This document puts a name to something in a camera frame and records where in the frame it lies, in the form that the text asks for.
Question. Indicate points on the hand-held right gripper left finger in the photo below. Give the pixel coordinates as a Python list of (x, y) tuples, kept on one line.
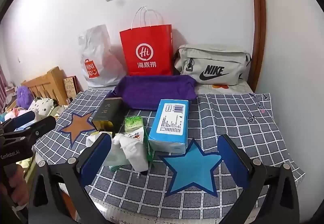
[(97, 160)]

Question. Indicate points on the person's left hand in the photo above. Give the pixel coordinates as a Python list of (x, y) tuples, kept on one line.
[(23, 189)]

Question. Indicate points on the green wipes packet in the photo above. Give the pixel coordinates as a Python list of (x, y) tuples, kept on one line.
[(149, 148)]

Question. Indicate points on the purple towel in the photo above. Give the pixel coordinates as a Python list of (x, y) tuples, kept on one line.
[(151, 92)]

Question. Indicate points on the picture book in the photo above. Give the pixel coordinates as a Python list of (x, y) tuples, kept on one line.
[(70, 87)]

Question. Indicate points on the white spotted pillow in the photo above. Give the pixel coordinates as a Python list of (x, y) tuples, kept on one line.
[(41, 106)]

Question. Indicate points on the white plastic shopping bag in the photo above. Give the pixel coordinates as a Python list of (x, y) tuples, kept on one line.
[(98, 46)]

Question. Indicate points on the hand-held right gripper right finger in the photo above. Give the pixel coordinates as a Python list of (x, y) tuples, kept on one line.
[(231, 160)]

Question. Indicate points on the blue tissue pack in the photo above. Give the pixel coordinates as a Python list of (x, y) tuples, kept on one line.
[(167, 138)]

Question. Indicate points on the pale green packet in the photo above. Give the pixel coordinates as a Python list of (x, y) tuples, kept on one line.
[(134, 125)]

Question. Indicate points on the grey waist bag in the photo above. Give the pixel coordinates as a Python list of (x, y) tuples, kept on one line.
[(202, 59)]

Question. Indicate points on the purple plush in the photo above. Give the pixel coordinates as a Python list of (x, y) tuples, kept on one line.
[(24, 96)]

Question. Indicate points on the translucent plastic pack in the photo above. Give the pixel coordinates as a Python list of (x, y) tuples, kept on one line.
[(116, 160)]

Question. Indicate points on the brown wooden door frame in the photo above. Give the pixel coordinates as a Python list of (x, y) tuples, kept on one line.
[(258, 24)]

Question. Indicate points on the pastel bedding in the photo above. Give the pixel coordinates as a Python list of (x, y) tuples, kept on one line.
[(12, 110)]

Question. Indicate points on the red paper bag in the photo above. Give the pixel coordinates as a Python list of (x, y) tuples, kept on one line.
[(146, 36)]

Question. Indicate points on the checked star blanket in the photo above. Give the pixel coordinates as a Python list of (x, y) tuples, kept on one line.
[(227, 117)]

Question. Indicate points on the dark green tea tin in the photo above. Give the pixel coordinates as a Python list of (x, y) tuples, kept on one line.
[(107, 112)]

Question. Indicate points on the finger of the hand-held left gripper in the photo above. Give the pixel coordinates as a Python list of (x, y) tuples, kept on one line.
[(43, 124), (22, 117)]

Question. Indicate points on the wooden headboard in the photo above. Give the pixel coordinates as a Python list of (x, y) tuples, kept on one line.
[(50, 79)]

